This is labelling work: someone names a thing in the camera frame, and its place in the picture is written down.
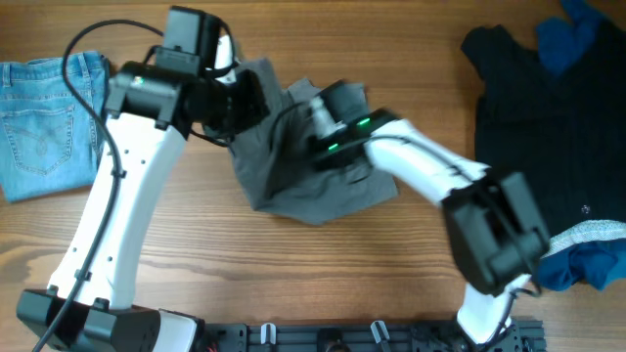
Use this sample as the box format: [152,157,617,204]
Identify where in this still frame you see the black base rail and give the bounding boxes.
[206,320,547,352]

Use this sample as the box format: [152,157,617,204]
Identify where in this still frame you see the grey shorts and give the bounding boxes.
[226,58,398,225]

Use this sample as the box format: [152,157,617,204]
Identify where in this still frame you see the black garment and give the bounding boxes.
[461,21,625,235]

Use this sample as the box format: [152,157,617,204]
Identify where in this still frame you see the folded light blue jeans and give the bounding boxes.
[1,58,103,202]

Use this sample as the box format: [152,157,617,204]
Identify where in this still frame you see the black cable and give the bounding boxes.
[31,19,165,352]
[267,100,544,343]

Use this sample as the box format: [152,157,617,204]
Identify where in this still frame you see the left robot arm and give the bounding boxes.
[17,6,268,351]

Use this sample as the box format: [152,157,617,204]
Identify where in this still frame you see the right black cable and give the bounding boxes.
[267,100,544,343]

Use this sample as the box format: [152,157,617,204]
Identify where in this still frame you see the left black cable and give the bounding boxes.
[31,19,165,352]

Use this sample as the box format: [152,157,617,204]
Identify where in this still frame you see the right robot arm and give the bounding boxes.
[306,80,550,351]

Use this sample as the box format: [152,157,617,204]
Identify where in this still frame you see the dark blue garment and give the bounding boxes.
[536,0,625,291]

